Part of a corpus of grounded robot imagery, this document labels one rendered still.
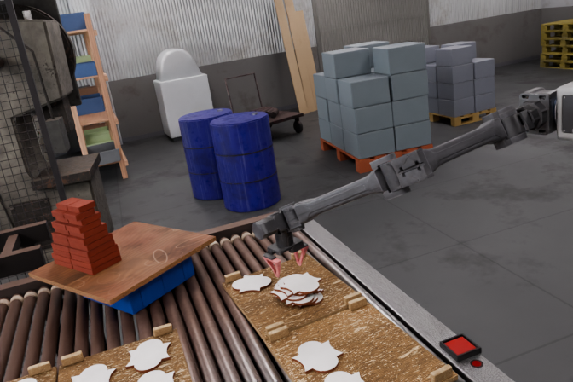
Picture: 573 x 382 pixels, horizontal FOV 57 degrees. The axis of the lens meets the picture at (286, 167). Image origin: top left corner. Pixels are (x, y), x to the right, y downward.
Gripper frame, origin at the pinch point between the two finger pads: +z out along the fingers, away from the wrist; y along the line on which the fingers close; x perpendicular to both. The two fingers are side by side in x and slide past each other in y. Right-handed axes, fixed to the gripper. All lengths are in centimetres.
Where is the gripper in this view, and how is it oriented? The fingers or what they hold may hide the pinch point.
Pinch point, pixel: (288, 269)
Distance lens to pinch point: 174.9
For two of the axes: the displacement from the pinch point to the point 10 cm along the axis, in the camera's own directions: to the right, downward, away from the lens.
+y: -7.4, 2.8, -6.1
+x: 6.6, 1.5, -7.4
